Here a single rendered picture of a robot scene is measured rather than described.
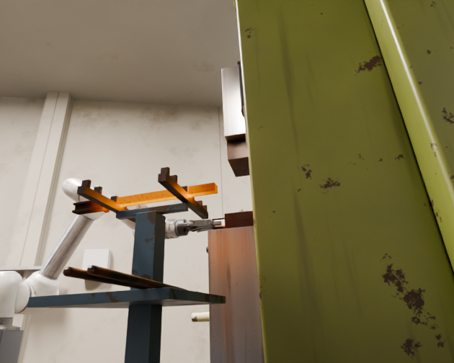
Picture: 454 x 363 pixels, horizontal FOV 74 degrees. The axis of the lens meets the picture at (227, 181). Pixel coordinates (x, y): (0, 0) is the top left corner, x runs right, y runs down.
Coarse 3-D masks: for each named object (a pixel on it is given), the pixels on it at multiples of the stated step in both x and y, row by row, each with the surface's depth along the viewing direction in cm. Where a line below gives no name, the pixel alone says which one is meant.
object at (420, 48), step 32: (384, 0) 89; (416, 0) 86; (448, 0) 84; (384, 32) 90; (416, 32) 82; (448, 32) 80; (416, 64) 78; (448, 64) 76; (416, 96) 76; (448, 96) 73; (416, 128) 77; (448, 128) 70; (416, 160) 80; (448, 160) 68; (448, 192) 66; (448, 224) 68; (448, 256) 69
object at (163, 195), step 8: (200, 184) 81; (208, 184) 80; (152, 192) 84; (160, 192) 84; (168, 192) 83; (192, 192) 81; (200, 192) 81; (208, 192) 81; (216, 192) 81; (120, 200) 86; (128, 200) 86; (136, 200) 85; (144, 200) 84; (152, 200) 85; (160, 200) 85; (168, 200) 85; (80, 208) 90; (88, 208) 88; (96, 208) 87; (104, 208) 89
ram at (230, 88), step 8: (224, 72) 152; (232, 72) 150; (224, 80) 150; (232, 80) 149; (224, 88) 148; (232, 88) 147; (224, 96) 146; (232, 96) 145; (224, 104) 144; (232, 104) 143; (240, 104) 142; (224, 112) 142; (232, 112) 141; (240, 112) 140; (224, 120) 140; (232, 120) 139; (240, 120) 138; (224, 128) 139; (232, 128) 138; (240, 128) 137; (232, 136) 138; (240, 136) 138
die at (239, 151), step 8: (232, 144) 140; (240, 144) 140; (232, 152) 139; (240, 152) 138; (232, 160) 138; (240, 160) 139; (248, 160) 139; (232, 168) 146; (240, 168) 146; (248, 168) 147
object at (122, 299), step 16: (160, 288) 54; (176, 288) 57; (32, 304) 59; (48, 304) 59; (64, 304) 58; (80, 304) 57; (96, 304) 59; (112, 304) 62; (128, 304) 65; (144, 304) 69; (160, 304) 73; (176, 304) 77; (192, 304) 83; (208, 304) 89
